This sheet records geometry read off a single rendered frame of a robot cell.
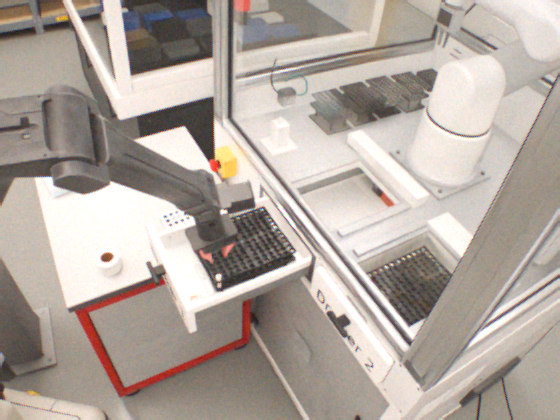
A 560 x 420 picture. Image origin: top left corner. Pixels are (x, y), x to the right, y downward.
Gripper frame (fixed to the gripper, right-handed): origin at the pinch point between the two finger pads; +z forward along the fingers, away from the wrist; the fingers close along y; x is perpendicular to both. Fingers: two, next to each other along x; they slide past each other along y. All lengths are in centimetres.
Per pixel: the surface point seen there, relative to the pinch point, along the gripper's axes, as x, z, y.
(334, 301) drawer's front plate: -18.1, 10.0, 20.6
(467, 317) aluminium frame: -45, -19, 28
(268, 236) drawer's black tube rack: 6.4, 9.5, 15.6
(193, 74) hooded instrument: 88, 7, 24
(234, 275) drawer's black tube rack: -1.5, 7.9, 2.7
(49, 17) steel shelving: 377, 76, -28
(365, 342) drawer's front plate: -30.5, 9.9, 21.1
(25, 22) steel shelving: 378, 74, -50
